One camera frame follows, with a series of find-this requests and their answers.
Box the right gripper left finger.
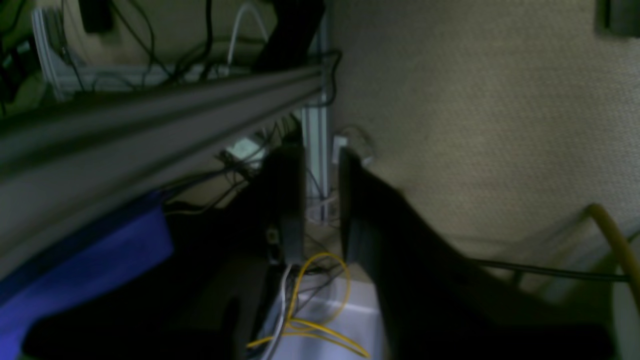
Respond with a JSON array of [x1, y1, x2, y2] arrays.
[[22, 145, 305, 360]]

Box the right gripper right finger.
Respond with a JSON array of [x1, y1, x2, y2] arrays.
[[338, 148, 615, 360]]

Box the yellow cable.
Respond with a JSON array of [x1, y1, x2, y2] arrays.
[[246, 252, 373, 360]]

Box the grey table frame rail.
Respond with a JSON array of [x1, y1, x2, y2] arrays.
[[1, 64, 325, 223]]

